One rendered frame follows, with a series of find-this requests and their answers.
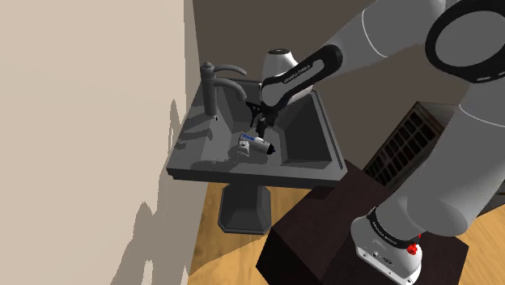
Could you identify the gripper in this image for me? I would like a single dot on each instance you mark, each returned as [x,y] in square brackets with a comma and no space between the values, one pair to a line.
[263,118]

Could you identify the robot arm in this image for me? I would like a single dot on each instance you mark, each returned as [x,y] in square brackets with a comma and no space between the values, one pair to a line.
[453,177]

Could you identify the white spray bottle blue label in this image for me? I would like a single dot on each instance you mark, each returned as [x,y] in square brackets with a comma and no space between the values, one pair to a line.
[258,146]

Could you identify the grey faucet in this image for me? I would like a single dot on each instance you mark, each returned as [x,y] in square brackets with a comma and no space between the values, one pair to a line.
[209,94]

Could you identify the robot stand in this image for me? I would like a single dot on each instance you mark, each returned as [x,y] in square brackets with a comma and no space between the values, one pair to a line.
[315,236]

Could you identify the dark lattice cabinet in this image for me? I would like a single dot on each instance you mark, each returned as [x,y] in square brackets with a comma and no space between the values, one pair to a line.
[402,152]

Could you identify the grey pedestal sink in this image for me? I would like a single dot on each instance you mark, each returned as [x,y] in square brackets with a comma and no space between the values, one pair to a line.
[303,130]

